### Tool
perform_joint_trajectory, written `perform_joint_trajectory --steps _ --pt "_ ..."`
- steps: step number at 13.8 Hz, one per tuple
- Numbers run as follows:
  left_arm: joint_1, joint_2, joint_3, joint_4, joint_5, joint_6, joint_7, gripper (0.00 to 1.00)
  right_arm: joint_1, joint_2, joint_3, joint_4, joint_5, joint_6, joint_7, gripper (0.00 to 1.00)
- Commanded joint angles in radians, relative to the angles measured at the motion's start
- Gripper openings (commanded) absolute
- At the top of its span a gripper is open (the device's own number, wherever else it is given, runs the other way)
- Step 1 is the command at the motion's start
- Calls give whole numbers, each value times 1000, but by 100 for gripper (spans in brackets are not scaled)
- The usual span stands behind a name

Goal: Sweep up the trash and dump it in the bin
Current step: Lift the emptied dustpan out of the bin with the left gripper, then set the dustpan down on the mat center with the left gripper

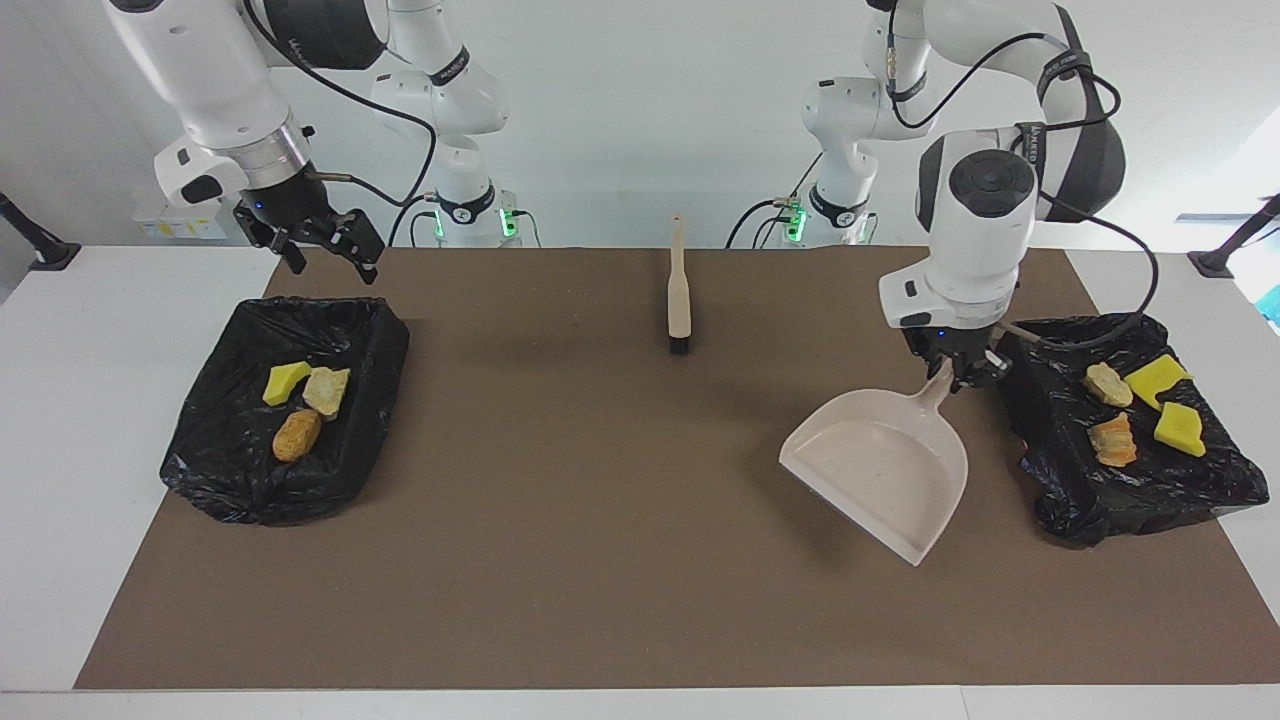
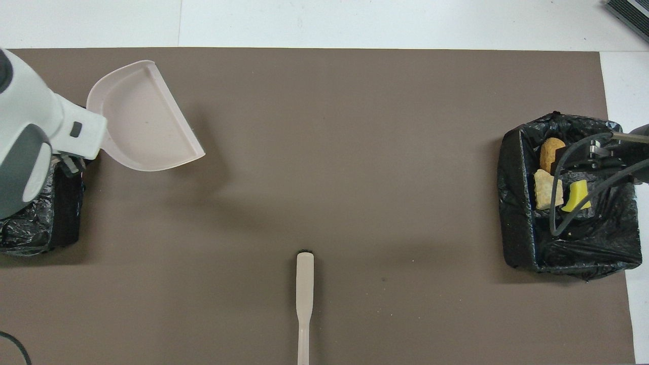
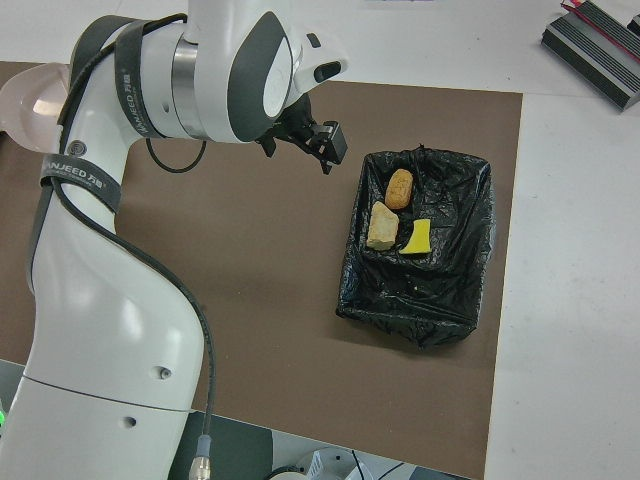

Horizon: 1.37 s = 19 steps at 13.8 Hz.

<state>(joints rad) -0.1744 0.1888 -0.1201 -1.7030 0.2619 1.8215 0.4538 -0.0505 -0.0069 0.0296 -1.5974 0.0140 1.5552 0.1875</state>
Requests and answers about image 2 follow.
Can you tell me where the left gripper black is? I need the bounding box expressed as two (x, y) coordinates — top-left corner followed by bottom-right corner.
(51, 154), (88, 177)

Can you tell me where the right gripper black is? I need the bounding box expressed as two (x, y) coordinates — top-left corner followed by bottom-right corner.
(556, 124), (649, 184)

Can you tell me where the brown peanut-shaped bread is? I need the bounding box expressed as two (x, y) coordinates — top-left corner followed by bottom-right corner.
(539, 137), (567, 174)

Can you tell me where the yellow green sponge piece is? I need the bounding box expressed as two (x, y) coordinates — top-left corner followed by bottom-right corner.
(561, 179), (592, 213)

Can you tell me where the orange striped bread piece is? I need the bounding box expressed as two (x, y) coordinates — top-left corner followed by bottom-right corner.
(533, 169), (564, 210)

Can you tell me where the beige plastic dustpan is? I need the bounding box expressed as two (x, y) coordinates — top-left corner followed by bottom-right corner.
(86, 60), (206, 172)

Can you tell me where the beige hand brush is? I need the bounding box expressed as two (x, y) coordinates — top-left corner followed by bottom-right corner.
(296, 249), (315, 365)

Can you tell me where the black bag-lined trash bin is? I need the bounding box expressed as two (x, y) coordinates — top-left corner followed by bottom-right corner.
(497, 112), (643, 282)
(0, 104), (99, 257)

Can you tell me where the grey ribbed device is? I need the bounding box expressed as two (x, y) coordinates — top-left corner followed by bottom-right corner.
(604, 0), (649, 44)

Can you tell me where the brown table mat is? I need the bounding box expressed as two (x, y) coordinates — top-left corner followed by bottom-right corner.
(0, 48), (635, 365)

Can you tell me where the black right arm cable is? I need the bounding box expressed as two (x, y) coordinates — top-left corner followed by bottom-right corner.
(550, 132), (649, 237)

